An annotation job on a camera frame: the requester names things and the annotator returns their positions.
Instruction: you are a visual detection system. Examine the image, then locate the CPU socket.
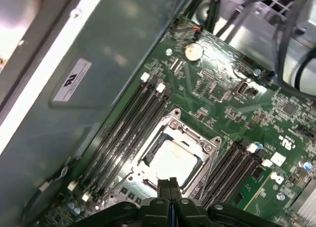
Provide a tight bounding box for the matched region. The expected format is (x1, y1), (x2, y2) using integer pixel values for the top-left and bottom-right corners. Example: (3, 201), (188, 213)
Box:
(128, 108), (222, 195)

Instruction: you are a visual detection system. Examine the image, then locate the thick black cable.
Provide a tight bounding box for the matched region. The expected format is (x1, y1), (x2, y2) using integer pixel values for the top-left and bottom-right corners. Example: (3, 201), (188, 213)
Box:
(206, 0), (223, 35)

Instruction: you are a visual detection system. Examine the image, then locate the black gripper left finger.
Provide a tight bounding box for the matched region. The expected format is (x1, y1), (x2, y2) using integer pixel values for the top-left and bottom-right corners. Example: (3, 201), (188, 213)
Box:
(74, 178), (171, 227)

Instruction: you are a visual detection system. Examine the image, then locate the silver coin cell battery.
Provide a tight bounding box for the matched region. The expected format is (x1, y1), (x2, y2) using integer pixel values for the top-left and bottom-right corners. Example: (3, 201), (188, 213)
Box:
(184, 43), (204, 63)

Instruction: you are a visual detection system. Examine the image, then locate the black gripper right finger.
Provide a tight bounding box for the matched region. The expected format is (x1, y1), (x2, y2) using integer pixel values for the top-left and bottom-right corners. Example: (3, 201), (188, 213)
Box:
(170, 177), (255, 227)

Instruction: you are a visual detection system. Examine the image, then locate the black looped cable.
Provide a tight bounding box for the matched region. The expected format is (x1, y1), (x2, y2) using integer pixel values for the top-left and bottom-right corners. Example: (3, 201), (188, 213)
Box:
(270, 0), (316, 99)

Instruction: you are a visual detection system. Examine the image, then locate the metal socket cover frame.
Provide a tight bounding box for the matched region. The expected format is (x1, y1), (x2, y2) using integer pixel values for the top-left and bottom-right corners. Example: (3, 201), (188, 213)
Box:
(129, 124), (213, 192)

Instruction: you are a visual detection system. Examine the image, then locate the white case label sticker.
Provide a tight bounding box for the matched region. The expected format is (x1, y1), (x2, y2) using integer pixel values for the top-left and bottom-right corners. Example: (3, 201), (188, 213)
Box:
(53, 58), (92, 102)

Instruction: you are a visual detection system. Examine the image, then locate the internal USB port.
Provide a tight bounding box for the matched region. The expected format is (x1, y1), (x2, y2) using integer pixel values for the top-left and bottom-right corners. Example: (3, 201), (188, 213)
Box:
(236, 82), (249, 96)

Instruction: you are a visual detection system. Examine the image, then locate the black PC case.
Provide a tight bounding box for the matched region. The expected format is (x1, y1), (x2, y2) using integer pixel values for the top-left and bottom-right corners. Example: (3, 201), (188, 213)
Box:
(0, 0), (316, 227)

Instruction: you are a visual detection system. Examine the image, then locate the green motherboard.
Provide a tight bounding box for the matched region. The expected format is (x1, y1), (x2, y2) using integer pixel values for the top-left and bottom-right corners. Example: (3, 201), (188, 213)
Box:
(66, 16), (316, 227)

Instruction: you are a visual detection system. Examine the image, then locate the silver chipset heatsink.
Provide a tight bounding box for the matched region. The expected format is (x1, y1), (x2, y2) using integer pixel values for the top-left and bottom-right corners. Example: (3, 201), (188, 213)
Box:
(292, 184), (316, 227)

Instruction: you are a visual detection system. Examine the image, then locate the silver CPU green edge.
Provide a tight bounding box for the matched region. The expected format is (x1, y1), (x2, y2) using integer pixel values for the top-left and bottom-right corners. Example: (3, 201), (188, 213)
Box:
(144, 138), (202, 187)

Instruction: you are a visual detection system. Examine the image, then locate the thin wire locking lever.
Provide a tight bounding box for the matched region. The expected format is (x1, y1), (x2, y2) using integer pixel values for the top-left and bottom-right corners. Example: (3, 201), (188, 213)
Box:
(105, 173), (135, 195)

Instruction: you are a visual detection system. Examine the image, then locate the thin black wire white sleeve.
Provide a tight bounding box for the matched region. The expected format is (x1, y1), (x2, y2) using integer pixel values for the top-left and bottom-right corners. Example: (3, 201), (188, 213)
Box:
(21, 160), (70, 224)

